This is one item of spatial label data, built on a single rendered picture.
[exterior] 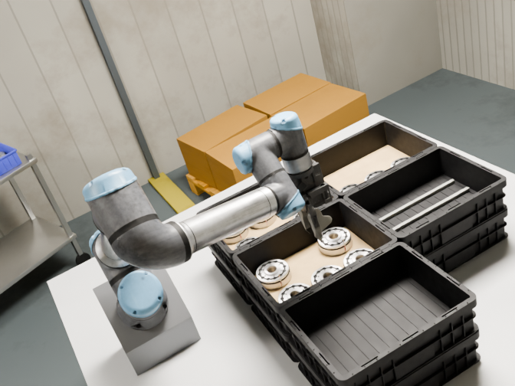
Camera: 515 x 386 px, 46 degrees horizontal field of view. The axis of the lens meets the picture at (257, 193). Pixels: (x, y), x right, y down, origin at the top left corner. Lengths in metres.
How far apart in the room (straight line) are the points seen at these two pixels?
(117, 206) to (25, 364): 2.17
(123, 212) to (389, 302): 0.78
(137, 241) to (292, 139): 0.50
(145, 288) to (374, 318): 0.61
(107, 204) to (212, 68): 3.09
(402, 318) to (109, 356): 0.93
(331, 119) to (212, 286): 1.80
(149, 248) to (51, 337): 2.21
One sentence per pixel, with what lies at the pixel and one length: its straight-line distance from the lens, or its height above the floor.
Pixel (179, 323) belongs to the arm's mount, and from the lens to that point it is 1.89.
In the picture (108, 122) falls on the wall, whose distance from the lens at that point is 4.16.
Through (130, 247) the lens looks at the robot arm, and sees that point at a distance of 1.28.
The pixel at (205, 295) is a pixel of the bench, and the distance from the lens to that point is 2.10.
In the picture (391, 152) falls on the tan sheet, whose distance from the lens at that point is 2.33.
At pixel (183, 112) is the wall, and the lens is 4.31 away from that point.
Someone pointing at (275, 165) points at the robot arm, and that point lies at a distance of 1.50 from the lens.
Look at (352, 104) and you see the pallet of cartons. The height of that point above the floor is 0.38.
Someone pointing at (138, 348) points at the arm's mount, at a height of 0.79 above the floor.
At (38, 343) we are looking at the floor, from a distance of 3.46.
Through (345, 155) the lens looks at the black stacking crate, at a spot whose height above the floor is 0.87.
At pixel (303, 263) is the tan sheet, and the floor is 0.83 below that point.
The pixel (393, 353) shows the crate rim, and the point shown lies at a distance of 1.47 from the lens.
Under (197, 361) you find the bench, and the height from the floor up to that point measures 0.70.
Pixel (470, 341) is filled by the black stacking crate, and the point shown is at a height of 0.80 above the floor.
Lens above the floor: 2.03
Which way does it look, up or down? 32 degrees down
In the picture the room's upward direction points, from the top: 17 degrees counter-clockwise
